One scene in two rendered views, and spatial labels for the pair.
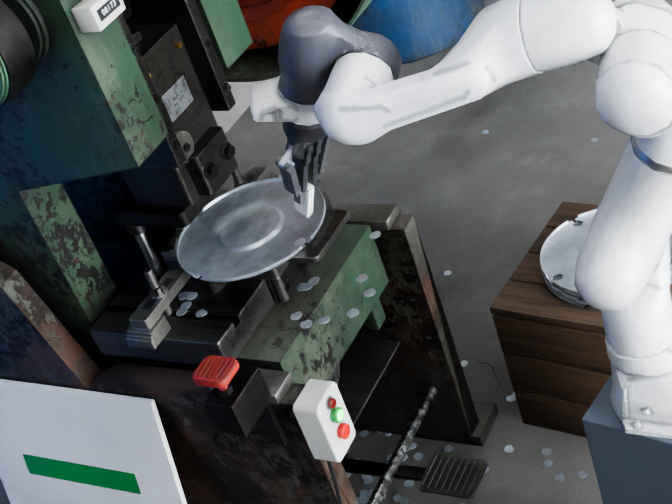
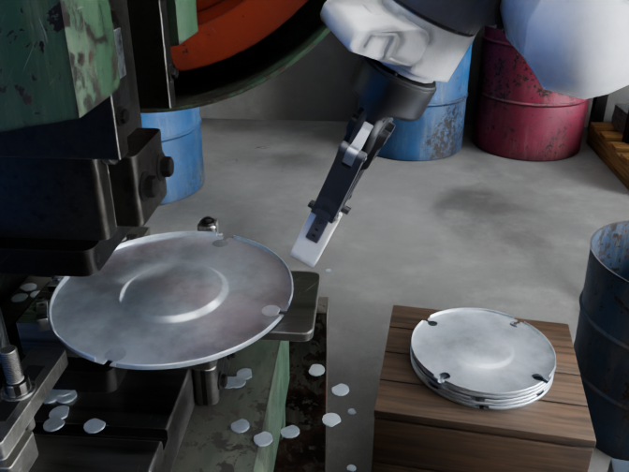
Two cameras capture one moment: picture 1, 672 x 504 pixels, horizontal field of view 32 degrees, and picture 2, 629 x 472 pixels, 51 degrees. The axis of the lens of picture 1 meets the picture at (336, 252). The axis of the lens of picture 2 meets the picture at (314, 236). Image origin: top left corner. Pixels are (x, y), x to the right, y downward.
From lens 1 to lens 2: 1.38 m
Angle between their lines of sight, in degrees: 30
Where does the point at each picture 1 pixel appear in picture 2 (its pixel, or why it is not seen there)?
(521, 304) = (409, 405)
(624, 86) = not seen: outside the picture
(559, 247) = (428, 346)
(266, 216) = (197, 275)
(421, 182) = not seen: hidden behind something
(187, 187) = (107, 207)
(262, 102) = (367, 19)
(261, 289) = (187, 385)
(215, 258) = (127, 332)
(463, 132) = not seen: hidden behind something
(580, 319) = (483, 421)
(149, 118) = (102, 38)
